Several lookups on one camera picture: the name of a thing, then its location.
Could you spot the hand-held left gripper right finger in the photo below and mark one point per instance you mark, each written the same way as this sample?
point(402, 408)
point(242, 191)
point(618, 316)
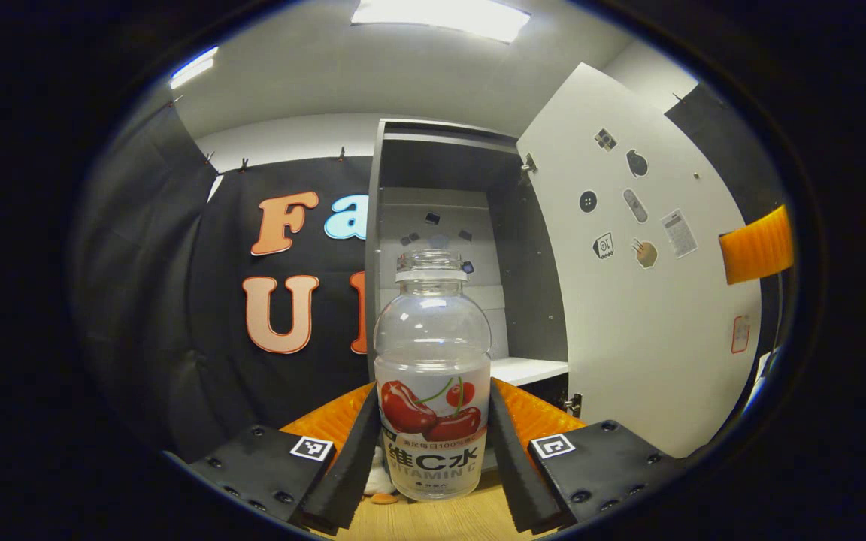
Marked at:
point(516, 473)

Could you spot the penguin plush toy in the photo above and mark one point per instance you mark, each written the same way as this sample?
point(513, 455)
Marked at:
point(379, 481)

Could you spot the clear bottle with red label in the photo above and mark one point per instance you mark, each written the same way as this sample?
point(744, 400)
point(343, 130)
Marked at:
point(433, 361)

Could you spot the white cabinet door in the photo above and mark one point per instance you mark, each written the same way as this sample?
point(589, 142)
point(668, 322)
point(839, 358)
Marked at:
point(651, 338)

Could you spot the long ceiling light strip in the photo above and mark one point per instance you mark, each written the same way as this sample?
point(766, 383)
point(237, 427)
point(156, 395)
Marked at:
point(194, 68)

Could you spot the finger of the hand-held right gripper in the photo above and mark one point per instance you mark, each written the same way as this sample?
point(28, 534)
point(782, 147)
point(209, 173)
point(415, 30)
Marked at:
point(756, 244)

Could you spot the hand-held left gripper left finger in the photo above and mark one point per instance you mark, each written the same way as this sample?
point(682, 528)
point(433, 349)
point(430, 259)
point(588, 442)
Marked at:
point(350, 473)

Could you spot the wide ceiling light panel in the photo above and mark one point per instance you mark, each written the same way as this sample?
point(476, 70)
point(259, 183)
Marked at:
point(440, 16)

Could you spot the black backdrop cloth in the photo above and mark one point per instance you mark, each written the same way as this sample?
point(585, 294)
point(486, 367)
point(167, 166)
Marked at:
point(162, 300)

